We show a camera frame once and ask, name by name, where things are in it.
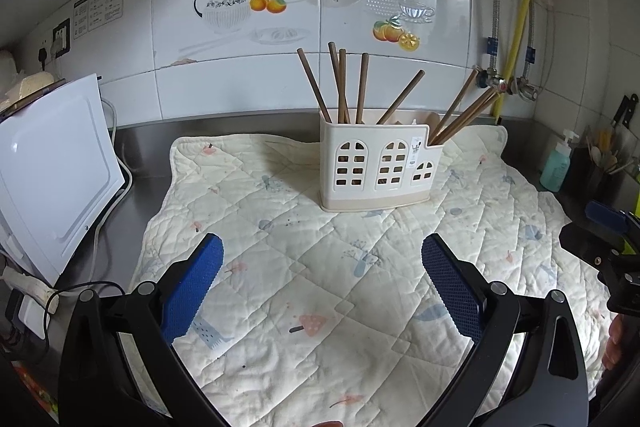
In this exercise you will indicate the metal pipe valve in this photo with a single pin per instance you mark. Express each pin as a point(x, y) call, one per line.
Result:
point(525, 89)

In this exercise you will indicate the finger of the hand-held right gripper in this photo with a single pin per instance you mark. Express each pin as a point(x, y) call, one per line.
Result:
point(607, 216)
point(585, 242)

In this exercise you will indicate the printed wall label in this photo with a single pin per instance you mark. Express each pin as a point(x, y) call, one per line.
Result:
point(97, 7)

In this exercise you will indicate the white quilted printed mat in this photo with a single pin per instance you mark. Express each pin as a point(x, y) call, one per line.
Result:
point(310, 267)

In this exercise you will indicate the white kitchen appliance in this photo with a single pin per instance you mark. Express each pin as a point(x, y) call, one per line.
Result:
point(50, 167)

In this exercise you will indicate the white plug adapter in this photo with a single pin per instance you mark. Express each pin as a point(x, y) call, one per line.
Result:
point(32, 317)

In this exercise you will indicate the white power strip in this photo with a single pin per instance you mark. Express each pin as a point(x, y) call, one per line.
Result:
point(27, 284)

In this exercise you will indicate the dark utensil holder with spoons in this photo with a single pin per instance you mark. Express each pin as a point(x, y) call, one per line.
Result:
point(600, 167)

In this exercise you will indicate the black wall socket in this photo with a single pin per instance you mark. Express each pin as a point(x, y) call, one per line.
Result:
point(61, 38)

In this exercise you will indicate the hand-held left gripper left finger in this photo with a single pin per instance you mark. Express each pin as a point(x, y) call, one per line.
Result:
point(192, 292)

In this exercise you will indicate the white plastic chopstick holder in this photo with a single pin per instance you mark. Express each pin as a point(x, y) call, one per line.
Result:
point(370, 197)

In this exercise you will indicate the person's right hand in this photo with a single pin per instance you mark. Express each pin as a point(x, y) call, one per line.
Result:
point(612, 342)

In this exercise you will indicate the teal pump soap bottle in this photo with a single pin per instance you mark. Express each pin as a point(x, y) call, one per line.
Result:
point(555, 169)

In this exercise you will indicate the red printed packet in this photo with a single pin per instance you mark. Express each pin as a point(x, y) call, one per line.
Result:
point(32, 392)

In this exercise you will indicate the metal valve with red knob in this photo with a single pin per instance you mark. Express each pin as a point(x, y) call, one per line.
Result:
point(487, 79)

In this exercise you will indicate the brown wooden chopstick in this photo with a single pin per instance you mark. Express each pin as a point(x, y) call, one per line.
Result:
point(477, 113)
point(312, 87)
point(343, 69)
point(400, 98)
point(333, 57)
point(362, 87)
point(470, 112)
point(457, 97)

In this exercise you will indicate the pale cloth bundle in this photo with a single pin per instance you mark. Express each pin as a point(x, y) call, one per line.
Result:
point(27, 84)

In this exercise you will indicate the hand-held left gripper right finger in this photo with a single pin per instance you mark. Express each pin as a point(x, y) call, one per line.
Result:
point(452, 292)

